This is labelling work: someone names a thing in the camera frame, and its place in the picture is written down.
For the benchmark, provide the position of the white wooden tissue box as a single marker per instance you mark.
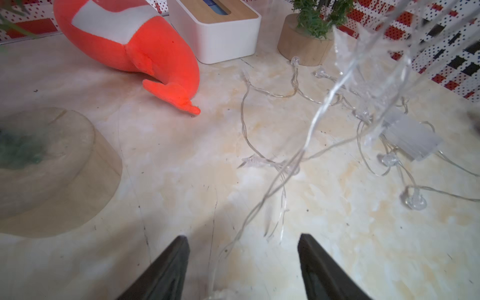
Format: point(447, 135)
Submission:
point(216, 31)

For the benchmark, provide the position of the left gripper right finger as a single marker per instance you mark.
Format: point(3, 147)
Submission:
point(323, 278)

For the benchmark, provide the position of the clear star string light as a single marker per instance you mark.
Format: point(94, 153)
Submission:
point(377, 101)

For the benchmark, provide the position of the red shark plush toy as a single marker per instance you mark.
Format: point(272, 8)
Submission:
point(132, 36)

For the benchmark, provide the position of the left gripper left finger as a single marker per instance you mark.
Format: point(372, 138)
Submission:
point(164, 279)

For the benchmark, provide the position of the small christmas tree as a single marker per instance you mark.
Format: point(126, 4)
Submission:
point(57, 170)
point(307, 33)

